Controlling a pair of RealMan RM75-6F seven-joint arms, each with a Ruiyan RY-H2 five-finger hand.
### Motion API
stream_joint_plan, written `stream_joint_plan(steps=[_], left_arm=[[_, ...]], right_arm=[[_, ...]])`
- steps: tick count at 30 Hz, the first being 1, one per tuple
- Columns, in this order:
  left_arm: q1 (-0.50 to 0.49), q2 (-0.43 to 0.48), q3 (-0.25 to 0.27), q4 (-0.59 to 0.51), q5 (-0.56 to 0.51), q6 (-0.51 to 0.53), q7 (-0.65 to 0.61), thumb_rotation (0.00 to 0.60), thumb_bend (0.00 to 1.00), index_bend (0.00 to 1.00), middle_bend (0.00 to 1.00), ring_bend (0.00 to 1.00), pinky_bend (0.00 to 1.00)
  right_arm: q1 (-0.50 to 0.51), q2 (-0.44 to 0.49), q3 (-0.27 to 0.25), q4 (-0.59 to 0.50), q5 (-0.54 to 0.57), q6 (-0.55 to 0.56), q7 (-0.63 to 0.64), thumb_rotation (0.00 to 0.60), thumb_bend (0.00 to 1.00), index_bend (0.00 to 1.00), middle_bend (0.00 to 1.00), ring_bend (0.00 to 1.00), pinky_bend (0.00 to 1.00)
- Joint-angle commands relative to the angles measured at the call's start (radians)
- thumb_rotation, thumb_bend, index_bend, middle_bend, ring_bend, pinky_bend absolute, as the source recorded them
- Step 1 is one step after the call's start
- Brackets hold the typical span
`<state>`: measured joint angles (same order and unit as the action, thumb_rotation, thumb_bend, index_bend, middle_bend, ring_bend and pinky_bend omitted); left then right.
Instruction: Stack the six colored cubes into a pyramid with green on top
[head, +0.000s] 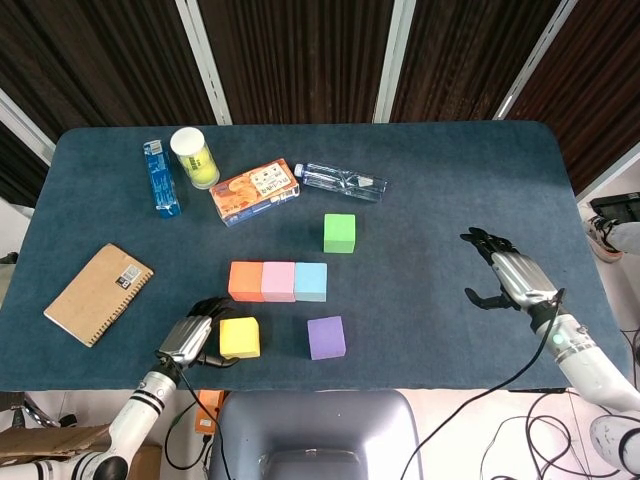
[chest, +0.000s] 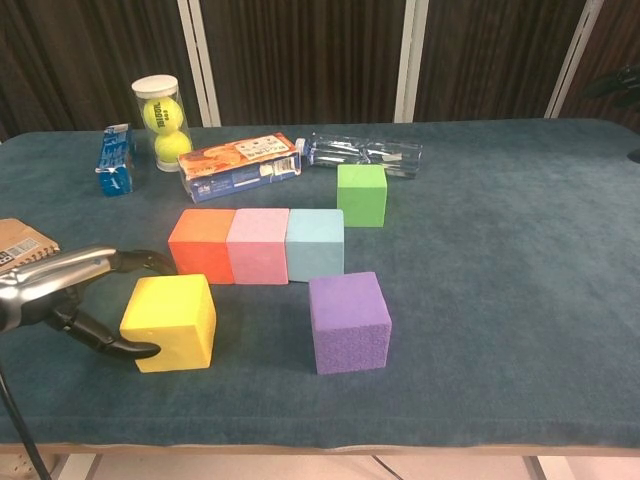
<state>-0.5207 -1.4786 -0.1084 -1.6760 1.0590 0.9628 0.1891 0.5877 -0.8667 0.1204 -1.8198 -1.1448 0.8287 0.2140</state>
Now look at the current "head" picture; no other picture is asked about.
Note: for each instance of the black flat device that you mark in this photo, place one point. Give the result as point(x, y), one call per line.
point(617, 206)

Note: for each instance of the grey robot torso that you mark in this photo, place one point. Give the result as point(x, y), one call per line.
point(315, 430)

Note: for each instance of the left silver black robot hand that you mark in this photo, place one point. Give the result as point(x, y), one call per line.
point(185, 337)

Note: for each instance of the clear plastic water bottle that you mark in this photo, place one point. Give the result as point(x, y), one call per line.
point(345, 181)

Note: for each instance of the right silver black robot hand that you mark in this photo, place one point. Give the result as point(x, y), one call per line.
point(522, 275)

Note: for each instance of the purple foam cube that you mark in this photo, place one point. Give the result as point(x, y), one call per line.
point(326, 337)

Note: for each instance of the orange foam cube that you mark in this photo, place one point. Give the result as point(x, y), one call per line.
point(246, 281)

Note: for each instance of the blue table cloth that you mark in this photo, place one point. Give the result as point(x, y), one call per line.
point(475, 190)

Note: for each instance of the person's leg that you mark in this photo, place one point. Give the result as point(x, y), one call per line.
point(629, 235)

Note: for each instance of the light blue foam cube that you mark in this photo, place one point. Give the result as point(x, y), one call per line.
point(311, 281)

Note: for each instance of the orange cookie box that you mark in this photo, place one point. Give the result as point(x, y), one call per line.
point(252, 192)

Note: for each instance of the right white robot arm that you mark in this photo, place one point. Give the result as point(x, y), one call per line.
point(590, 365)

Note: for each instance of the white partition post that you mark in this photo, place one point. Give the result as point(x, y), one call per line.
point(25, 127)
point(202, 60)
point(395, 55)
point(537, 55)
point(610, 175)

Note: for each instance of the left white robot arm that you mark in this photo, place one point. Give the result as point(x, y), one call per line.
point(135, 420)

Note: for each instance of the plain yellow tennis ball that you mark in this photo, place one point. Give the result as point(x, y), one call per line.
point(206, 174)

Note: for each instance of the pink foam cube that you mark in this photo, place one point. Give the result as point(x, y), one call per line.
point(279, 281)

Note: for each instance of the dark slatted partition panel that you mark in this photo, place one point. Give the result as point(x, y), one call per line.
point(100, 60)
point(600, 75)
point(465, 60)
point(15, 170)
point(300, 60)

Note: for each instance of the white sneaker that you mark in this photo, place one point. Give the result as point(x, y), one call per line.
point(597, 235)

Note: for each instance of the brown cardboard box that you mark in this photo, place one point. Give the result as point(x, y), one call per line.
point(50, 440)

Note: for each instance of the printed yellow tennis ball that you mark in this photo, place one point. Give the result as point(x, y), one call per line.
point(194, 161)

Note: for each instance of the green foam cube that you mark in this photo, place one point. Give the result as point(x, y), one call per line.
point(339, 231)

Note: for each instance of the yellow foam cube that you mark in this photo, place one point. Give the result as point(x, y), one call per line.
point(241, 337)

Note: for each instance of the brown spiral notebook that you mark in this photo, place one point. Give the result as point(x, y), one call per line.
point(97, 295)

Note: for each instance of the blue snack carton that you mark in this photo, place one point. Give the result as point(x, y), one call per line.
point(161, 177)

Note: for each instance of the clear tennis ball tube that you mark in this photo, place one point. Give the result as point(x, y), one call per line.
point(189, 142)

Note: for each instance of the chrome caster leg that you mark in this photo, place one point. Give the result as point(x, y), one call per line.
point(37, 412)

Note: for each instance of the orange device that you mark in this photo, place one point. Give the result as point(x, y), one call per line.
point(207, 415)

